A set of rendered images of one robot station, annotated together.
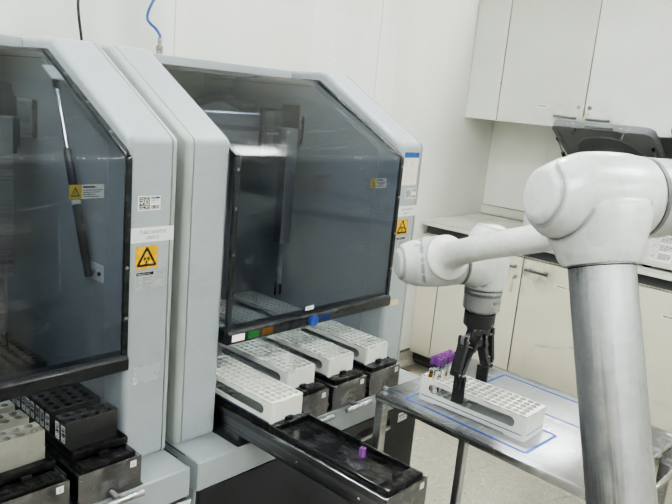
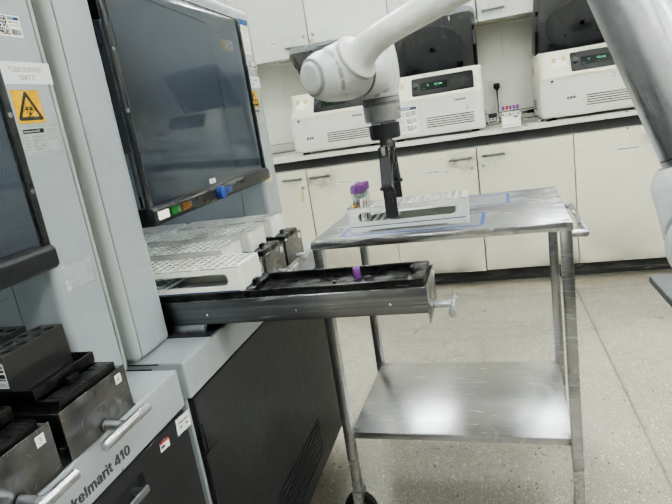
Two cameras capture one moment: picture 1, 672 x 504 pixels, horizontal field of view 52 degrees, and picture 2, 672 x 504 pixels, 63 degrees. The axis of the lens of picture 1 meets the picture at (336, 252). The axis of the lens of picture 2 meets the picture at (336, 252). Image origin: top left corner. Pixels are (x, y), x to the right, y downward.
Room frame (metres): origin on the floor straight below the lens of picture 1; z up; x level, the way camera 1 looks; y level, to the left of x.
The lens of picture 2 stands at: (0.44, 0.38, 1.11)
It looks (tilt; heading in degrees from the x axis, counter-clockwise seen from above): 14 degrees down; 335
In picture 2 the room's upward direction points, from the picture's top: 9 degrees counter-clockwise
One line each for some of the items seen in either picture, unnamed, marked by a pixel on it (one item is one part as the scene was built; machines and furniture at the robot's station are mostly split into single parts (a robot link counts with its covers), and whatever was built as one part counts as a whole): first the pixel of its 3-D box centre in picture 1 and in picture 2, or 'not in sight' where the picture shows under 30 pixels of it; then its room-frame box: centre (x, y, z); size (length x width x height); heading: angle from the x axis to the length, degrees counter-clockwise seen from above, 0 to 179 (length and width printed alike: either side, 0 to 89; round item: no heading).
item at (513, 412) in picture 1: (479, 401); (408, 211); (1.60, -0.39, 0.85); 0.30 x 0.10 x 0.06; 49
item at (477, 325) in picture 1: (477, 328); (386, 141); (1.62, -0.36, 1.03); 0.08 x 0.07 x 0.09; 139
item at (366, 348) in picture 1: (339, 340); (231, 231); (1.99, -0.04, 0.83); 0.30 x 0.10 x 0.06; 48
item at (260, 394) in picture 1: (246, 389); (186, 278); (1.58, 0.19, 0.83); 0.30 x 0.10 x 0.06; 48
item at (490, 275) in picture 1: (483, 255); (372, 65); (1.61, -0.35, 1.21); 0.13 x 0.11 x 0.16; 112
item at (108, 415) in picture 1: (89, 428); (34, 359); (1.29, 0.46, 0.85); 0.12 x 0.02 x 0.06; 138
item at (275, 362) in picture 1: (263, 361); (177, 261); (1.77, 0.17, 0.83); 0.30 x 0.10 x 0.06; 48
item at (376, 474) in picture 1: (295, 437); (271, 298); (1.46, 0.05, 0.78); 0.73 x 0.14 x 0.09; 48
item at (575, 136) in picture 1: (603, 186); (343, 95); (3.68, -1.37, 1.22); 0.62 x 0.56 x 0.64; 136
